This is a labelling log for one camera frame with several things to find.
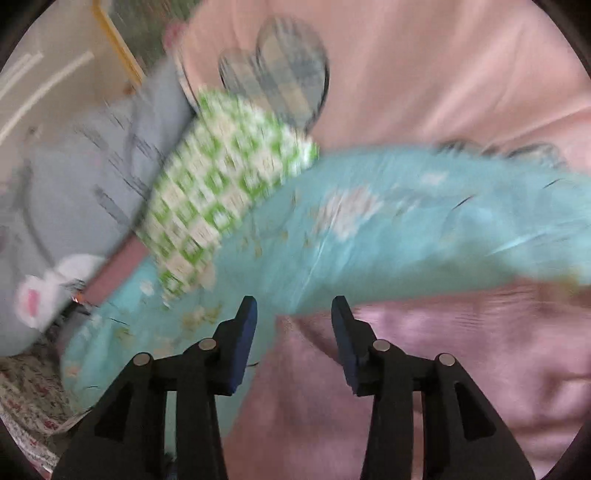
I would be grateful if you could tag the dark pink pillow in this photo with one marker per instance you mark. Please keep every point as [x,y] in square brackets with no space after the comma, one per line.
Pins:
[115,272]

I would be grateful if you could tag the white panelled door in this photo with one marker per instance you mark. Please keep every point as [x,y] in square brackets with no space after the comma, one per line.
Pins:
[51,83]

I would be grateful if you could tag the green checkered pillow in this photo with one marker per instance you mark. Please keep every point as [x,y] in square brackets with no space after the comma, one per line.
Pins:
[217,184]

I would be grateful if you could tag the gold framed floral picture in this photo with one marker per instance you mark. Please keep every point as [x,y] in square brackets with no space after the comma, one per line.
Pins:
[134,32]

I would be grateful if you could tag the pink quilt with plaid hearts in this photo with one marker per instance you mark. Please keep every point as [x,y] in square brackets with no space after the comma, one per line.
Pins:
[415,83]

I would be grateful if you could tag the grey printed comforter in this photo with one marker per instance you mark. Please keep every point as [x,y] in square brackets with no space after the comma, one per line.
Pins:
[69,194]

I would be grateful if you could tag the teal floral blanket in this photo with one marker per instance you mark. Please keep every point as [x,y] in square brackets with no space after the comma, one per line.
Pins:
[392,240]

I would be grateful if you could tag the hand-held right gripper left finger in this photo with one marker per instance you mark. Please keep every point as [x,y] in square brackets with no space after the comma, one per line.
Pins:
[244,341]

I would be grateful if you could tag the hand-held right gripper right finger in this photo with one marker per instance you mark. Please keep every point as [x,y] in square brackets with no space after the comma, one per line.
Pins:
[342,341]

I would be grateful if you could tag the mauve fleece garment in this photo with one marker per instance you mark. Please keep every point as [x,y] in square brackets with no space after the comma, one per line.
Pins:
[485,350]

